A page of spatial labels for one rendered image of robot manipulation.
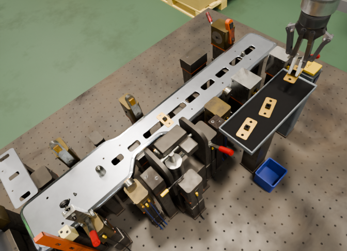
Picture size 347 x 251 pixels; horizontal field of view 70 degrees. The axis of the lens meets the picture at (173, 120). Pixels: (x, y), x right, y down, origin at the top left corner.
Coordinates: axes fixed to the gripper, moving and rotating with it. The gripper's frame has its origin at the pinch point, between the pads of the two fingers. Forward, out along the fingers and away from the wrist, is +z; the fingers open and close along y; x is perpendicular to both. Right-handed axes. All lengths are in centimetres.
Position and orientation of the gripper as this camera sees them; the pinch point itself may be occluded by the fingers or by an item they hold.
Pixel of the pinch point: (296, 65)
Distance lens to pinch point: 94.4
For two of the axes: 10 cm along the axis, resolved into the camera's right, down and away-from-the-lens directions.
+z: 1.4, 5.6, 8.2
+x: -6.1, 7.0, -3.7
